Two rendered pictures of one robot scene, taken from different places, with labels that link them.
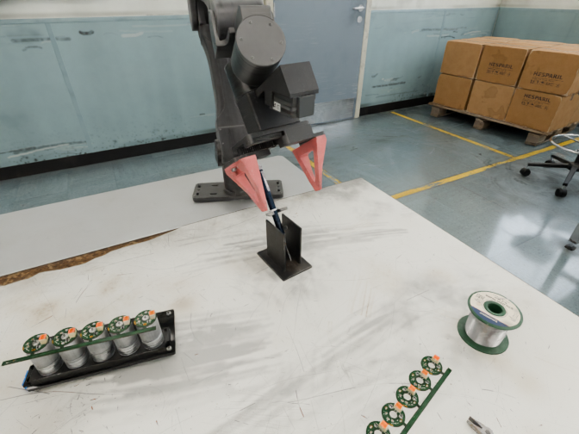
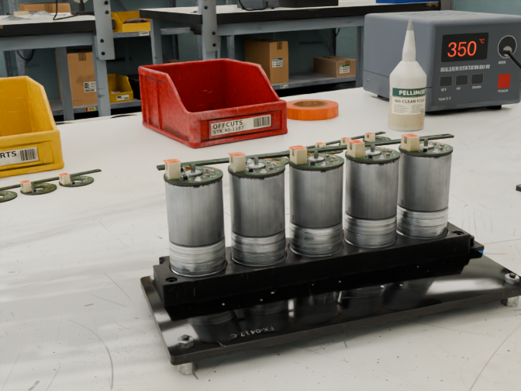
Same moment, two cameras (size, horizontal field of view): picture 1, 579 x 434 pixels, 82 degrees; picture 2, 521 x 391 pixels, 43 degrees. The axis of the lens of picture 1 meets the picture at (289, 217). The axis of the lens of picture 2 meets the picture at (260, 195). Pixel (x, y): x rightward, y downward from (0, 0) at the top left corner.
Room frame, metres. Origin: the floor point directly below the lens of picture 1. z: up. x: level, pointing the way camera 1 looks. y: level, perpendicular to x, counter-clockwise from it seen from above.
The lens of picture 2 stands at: (0.53, 0.19, 0.89)
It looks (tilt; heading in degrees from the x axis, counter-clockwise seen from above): 18 degrees down; 179
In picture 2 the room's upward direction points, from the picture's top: 1 degrees counter-clockwise
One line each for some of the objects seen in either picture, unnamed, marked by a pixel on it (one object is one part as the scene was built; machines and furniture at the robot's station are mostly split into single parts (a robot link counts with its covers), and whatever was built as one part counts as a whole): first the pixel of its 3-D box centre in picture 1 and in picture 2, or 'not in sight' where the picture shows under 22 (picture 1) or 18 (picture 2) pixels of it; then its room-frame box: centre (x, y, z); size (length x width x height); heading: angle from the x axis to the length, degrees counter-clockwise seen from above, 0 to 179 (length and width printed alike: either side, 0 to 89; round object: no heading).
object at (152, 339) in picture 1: (150, 331); (196, 228); (0.26, 0.17, 0.79); 0.02 x 0.02 x 0.05
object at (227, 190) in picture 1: (237, 176); not in sight; (0.67, 0.12, 0.79); 0.20 x 0.07 x 0.08; 95
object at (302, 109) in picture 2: not in sight; (310, 108); (-0.16, 0.26, 0.76); 0.06 x 0.06 x 0.01
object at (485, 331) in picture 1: (488, 321); not in sight; (0.28, -0.26, 0.78); 0.06 x 0.06 x 0.05
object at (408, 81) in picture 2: not in sight; (408, 74); (-0.09, 0.34, 0.80); 0.03 x 0.03 x 0.10
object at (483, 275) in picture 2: (109, 347); (331, 292); (0.26, 0.23, 0.76); 0.16 x 0.07 x 0.01; 107
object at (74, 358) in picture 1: (72, 350); (370, 204); (0.23, 0.25, 0.79); 0.02 x 0.02 x 0.05
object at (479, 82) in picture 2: not in sight; (439, 59); (-0.22, 0.41, 0.80); 0.15 x 0.12 x 0.10; 15
